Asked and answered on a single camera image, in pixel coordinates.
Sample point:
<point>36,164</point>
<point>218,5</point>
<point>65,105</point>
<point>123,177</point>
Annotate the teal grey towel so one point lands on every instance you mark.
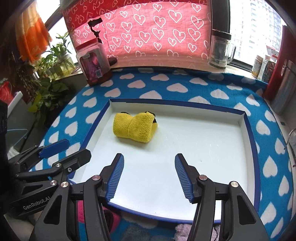
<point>149,231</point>

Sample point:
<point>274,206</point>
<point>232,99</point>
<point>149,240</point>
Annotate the red heart pattern cloth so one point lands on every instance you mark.
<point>149,33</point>

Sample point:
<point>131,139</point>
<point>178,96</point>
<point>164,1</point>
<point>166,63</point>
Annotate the orange hanging cloth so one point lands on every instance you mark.
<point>32,36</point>

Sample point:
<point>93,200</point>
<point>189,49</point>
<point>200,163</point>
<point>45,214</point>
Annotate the yellow towel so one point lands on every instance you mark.
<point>139,128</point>

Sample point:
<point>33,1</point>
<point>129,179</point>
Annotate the pink towel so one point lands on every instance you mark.
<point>86,216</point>

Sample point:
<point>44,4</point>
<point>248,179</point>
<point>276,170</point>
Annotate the glass jar black lid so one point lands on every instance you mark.
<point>222,51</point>

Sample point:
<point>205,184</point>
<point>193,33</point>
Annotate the green potted plants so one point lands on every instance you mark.
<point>49,93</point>

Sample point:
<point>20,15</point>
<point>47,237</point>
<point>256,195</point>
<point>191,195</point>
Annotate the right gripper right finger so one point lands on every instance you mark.
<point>239,219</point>

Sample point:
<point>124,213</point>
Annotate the red basket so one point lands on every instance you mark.
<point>6,94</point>

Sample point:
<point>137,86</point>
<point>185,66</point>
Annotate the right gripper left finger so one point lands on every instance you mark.
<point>57,221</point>

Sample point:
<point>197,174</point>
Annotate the steel thermos flask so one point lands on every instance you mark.
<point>286,89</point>

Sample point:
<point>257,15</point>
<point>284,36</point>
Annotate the black phone stand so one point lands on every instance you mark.
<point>93,24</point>

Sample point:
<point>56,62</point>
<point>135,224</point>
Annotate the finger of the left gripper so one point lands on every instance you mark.
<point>74,161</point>
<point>50,150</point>

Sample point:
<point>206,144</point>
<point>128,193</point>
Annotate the pink lidded plastic jar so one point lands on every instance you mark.
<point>93,61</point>

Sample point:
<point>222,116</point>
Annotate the red board panel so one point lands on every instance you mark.
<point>287,52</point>

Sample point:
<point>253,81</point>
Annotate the blue white shallow box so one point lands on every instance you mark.
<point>217,141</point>

